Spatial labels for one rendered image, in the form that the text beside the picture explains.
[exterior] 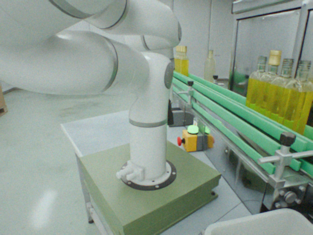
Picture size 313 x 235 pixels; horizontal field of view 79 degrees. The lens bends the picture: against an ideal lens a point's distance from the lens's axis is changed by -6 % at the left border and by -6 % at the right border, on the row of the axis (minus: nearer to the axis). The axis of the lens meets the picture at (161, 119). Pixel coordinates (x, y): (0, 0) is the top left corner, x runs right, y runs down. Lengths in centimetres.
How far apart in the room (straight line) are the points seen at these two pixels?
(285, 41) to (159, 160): 68
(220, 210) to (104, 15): 54
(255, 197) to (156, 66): 41
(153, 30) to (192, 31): 625
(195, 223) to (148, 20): 48
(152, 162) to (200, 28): 638
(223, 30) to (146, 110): 671
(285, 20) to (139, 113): 70
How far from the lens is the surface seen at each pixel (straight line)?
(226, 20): 714
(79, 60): 25
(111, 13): 36
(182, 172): 58
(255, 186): 57
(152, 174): 52
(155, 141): 47
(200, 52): 676
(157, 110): 44
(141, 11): 41
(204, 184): 55
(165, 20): 44
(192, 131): 82
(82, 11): 19
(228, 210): 62
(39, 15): 20
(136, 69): 33
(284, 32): 94
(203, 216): 59
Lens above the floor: 117
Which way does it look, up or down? 21 degrees down
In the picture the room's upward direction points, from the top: straight up
